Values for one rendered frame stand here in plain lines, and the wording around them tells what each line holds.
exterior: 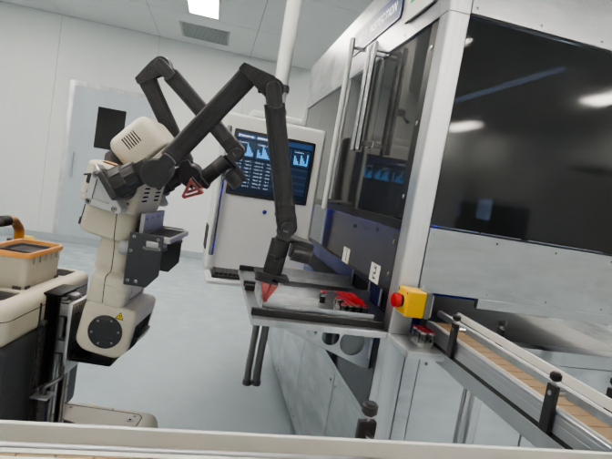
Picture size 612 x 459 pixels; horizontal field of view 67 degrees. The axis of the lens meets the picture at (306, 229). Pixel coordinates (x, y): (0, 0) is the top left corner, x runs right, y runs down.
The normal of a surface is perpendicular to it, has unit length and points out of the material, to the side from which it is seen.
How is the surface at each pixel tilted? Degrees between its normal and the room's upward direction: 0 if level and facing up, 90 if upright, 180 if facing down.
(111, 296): 90
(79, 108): 90
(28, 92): 90
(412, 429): 90
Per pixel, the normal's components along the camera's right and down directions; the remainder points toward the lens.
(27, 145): 0.19, 0.12
